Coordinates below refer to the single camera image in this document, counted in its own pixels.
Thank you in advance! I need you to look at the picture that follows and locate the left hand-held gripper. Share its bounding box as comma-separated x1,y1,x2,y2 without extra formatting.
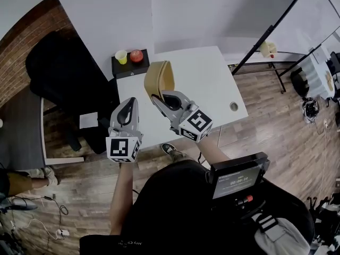
105,97,144,164

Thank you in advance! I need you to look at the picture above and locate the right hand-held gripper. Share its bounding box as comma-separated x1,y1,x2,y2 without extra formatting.
151,90,214,143

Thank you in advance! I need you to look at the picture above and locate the tan shallow bowl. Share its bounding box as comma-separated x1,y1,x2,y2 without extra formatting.
143,60,175,100

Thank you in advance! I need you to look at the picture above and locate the person's right forearm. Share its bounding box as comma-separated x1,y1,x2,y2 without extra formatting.
198,135,231,165

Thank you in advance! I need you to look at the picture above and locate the person's left forearm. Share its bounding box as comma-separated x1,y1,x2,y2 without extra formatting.
109,162,135,236

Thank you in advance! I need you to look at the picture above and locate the white paper sheet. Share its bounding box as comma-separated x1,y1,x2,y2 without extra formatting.
79,112,99,130

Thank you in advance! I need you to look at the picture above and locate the white table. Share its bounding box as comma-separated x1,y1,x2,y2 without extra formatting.
116,46,249,152

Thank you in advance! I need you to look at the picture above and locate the person's shoe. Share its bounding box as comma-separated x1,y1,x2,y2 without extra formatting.
161,142,177,156

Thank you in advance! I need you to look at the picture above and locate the black box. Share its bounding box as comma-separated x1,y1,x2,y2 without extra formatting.
111,48,150,80

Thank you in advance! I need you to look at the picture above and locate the red apple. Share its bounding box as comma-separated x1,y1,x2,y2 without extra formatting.
130,49,145,64

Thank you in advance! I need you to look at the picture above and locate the yellow paper cup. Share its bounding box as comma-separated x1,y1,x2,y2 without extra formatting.
115,49,128,65

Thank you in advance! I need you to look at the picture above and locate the black office chair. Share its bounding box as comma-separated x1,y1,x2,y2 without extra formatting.
25,30,121,155

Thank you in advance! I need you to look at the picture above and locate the black chest-mounted monitor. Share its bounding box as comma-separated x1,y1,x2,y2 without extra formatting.
208,152,271,200

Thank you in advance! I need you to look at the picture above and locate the dark desk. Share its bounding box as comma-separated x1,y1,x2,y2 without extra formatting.
0,89,85,171

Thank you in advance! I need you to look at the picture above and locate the cream plastic object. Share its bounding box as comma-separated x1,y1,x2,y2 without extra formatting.
259,40,278,59

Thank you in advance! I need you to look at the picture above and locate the black bag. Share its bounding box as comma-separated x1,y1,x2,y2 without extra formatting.
290,67,309,97

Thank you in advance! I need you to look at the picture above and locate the grey device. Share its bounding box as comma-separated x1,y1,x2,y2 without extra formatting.
0,197,38,213

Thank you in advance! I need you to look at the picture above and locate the white-clothed round table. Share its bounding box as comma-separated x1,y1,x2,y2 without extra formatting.
301,53,337,101

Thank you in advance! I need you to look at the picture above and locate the grey bag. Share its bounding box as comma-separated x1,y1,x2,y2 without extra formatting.
251,212,312,255

